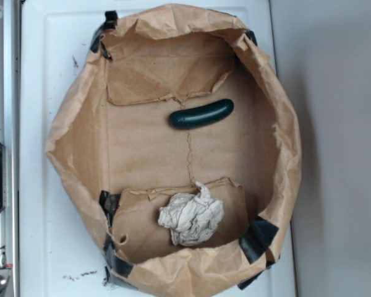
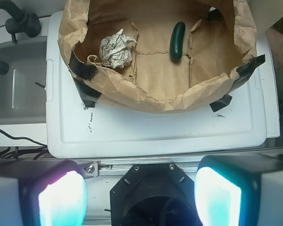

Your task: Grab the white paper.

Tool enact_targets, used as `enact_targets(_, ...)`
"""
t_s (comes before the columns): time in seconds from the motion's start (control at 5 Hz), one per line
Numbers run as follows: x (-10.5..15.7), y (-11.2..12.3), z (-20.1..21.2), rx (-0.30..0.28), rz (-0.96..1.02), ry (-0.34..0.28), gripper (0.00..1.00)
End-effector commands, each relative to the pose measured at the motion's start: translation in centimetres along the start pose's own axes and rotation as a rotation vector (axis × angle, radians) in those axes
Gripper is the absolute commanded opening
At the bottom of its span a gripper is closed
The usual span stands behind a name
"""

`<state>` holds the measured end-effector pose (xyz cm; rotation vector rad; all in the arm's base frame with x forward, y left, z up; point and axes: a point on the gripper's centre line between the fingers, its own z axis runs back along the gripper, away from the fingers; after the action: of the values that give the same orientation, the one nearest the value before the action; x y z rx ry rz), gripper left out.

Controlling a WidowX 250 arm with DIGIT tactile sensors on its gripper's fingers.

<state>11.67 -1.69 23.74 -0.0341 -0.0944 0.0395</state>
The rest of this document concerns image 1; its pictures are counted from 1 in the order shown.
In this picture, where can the crumpled white paper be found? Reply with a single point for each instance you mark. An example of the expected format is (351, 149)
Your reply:
(192, 219)

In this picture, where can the brown paper bag tray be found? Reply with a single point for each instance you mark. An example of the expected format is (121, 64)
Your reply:
(120, 160)

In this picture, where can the dark green toy cucumber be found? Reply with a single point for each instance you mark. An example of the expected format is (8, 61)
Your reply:
(201, 116)

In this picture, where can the black tape bottom right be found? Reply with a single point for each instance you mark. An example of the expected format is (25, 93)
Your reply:
(256, 241)

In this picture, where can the black tape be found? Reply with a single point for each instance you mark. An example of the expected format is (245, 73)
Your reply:
(117, 269)
(109, 24)
(251, 36)
(256, 241)

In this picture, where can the black tape top right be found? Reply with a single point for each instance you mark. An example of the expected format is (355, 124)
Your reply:
(251, 36)

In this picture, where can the black tape bottom left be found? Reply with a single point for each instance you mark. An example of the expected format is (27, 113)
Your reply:
(117, 269)

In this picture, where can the black tape top left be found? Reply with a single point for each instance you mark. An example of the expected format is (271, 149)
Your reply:
(109, 24)

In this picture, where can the white plastic tray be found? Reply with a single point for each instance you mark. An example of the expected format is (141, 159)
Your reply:
(57, 255)

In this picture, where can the aluminium frame rail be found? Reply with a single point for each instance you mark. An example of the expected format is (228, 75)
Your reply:
(9, 147)

